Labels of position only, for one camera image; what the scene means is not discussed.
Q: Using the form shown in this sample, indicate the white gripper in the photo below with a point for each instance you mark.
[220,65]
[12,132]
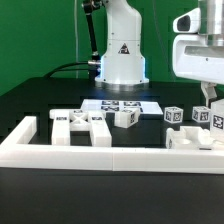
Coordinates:
[193,59]

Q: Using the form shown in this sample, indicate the white chair seat part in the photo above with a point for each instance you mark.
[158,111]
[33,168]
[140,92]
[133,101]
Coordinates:
[192,138]

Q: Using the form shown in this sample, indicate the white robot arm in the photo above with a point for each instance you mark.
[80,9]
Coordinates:
[123,66]

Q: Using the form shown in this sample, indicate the white chair back part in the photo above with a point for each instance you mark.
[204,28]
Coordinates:
[66,121]

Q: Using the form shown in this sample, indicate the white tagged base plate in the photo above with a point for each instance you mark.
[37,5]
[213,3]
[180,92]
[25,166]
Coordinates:
[112,106]

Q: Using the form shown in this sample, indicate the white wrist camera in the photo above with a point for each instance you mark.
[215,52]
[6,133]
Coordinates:
[189,22]

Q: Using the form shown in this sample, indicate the white U-shaped fence frame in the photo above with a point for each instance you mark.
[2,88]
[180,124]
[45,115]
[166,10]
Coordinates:
[18,152]

